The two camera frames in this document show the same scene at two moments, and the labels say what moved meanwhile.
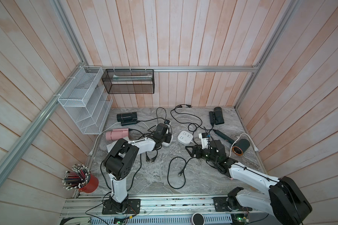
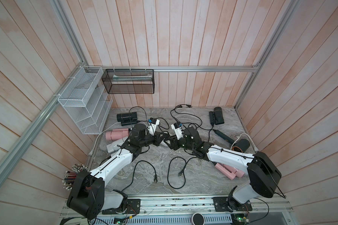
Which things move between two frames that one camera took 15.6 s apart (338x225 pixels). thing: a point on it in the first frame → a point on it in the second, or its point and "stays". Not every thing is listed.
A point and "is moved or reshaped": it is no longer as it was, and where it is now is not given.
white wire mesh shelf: (85, 100) stays
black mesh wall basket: (129, 81) stays
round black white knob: (198, 219) stays
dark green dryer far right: (216, 116) stays
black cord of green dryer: (156, 117) → (157, 118)
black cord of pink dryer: (148, 159) is moved or reshaped
